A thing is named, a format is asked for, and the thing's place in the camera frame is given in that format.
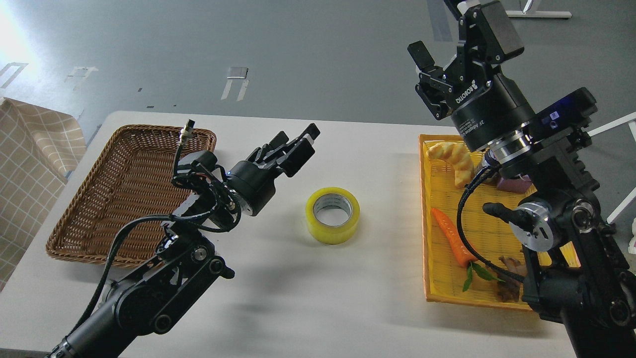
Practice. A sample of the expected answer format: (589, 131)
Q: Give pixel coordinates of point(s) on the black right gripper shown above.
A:
(482, 103)

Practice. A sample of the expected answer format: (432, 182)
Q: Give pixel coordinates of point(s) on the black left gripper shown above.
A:
(253, 178)

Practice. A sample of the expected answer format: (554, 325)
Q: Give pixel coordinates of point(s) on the yellow tape roll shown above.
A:
(332, 215)

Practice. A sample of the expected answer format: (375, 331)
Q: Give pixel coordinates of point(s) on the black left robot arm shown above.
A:
(156, 295)

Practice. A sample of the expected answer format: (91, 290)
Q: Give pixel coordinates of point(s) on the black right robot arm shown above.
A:
(576, 274)

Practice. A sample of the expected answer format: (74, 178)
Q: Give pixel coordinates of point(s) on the white metal stand base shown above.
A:
(530, 9)

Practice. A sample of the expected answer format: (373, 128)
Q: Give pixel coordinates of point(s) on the purple foam block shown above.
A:
(514, 185)

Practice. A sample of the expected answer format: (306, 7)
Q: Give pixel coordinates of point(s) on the brown wicker basket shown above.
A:
(130, 179)

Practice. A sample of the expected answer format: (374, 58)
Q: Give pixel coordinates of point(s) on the orange toy carrot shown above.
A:
(462, 255)

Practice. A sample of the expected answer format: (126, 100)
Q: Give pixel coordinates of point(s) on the yellow plastic tray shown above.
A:
(443, 277)

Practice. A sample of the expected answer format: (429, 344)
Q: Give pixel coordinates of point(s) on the brown toy animal figure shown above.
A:
(508, 288)

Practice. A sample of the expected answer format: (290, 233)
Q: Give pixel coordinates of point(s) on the beige checkered cloth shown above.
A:
(39, 147)

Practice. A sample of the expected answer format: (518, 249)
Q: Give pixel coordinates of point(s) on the white table leg frame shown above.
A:
(613, 163)

